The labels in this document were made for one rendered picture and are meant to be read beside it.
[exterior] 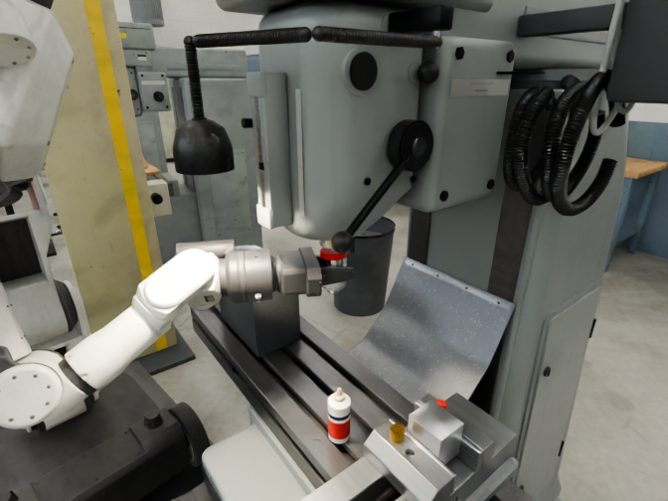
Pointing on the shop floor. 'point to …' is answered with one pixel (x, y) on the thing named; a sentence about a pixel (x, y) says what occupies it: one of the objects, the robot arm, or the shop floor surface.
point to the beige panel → (104, 179)
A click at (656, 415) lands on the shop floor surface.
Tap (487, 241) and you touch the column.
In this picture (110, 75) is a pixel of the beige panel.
